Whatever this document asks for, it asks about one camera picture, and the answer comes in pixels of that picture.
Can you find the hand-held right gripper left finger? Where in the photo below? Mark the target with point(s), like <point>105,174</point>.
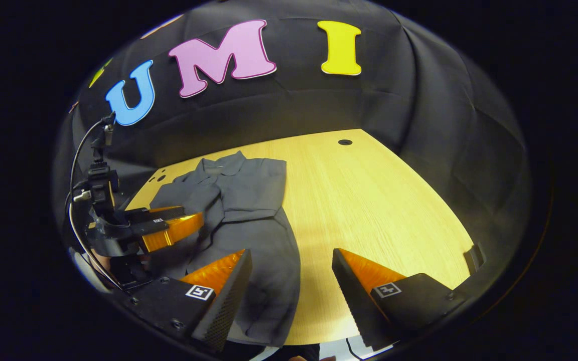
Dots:
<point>229,306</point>

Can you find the grey collared shirt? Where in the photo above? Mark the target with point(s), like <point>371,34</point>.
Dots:
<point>249,200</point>

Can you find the copper backdrop clip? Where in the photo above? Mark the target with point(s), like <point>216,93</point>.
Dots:
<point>73,107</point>

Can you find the black table edge clamp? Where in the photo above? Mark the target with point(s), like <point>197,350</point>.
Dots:
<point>474,258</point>

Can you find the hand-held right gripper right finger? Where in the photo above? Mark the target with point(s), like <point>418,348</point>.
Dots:
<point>356,306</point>

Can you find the black backdrop cloth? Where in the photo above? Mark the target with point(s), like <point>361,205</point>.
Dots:
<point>394,100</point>

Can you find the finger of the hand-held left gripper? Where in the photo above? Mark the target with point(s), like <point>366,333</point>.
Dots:
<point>153,214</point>
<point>173,231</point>

